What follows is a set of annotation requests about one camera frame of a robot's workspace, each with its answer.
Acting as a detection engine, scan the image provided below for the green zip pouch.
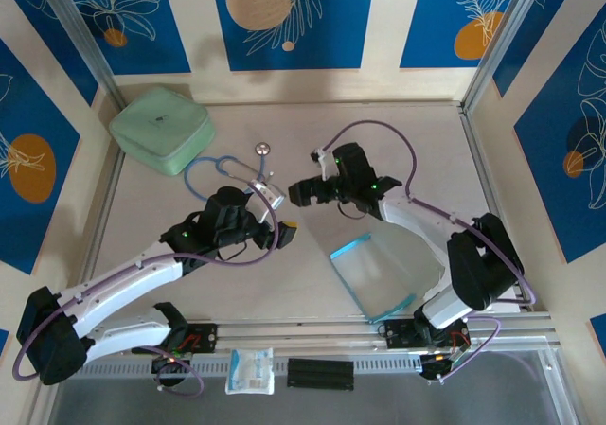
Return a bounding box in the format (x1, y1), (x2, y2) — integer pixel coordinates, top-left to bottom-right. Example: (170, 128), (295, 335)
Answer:
(109, 87), (218, 177)

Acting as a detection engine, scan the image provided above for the aluminium side rail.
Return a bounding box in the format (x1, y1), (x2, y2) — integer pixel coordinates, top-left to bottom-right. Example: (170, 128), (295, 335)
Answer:
(65, 150), (127, 322)
(458, 105), (529, 312)

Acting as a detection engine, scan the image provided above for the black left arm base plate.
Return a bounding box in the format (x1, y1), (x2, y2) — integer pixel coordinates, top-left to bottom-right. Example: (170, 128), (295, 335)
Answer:
(182, 323), (219, 354)

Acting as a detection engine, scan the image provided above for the black ribbed block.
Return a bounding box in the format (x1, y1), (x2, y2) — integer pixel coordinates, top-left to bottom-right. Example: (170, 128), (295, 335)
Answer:
(287, 357), (355, 392)

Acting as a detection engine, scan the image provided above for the white plastic packet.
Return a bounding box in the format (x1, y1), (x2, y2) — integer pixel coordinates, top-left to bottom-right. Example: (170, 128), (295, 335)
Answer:
(224, 347), (276, 396)

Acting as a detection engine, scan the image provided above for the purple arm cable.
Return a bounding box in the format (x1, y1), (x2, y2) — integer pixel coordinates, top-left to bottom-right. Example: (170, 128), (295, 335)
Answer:
(11, 186), (280, 397)
(324, 119), (539, 383)

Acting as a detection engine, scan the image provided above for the grey metal sheet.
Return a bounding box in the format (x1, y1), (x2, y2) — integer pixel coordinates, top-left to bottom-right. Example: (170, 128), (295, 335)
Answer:
(46, 377), (569, 425)

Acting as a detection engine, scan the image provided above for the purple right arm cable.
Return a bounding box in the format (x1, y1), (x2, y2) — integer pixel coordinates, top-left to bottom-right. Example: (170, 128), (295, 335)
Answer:
(324, 119), (539, 383)

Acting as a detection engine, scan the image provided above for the aluminium frame post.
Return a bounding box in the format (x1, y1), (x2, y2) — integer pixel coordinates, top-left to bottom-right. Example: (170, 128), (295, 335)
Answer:
(461, 0), (555, 114)
(35, 0), (128, 109)

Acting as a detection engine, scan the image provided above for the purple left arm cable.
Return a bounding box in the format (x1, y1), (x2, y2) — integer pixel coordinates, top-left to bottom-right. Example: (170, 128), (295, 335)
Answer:
(11, 186), (280, 397)

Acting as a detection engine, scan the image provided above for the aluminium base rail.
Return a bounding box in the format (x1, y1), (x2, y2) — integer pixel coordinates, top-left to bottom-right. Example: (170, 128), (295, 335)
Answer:
(40, 310), (560, 363)

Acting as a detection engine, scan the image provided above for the blue stethoscope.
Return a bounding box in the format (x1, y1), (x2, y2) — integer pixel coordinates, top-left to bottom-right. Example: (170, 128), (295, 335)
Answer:
(183, 140), (278, 202)

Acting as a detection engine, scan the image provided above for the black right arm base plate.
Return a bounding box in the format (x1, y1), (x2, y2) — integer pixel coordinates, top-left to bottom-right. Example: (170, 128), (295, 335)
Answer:
(383, 318), (470, 350)

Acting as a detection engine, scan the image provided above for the grey slotted cable duct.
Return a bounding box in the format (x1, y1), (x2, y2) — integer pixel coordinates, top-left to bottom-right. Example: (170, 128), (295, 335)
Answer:
(61, 354), (422, 380)

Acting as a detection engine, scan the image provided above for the black base electronics module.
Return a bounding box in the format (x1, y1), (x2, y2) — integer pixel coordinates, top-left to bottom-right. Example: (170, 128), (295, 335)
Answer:
(419, 348), (474, 386)
(151, 352), (190, 388)

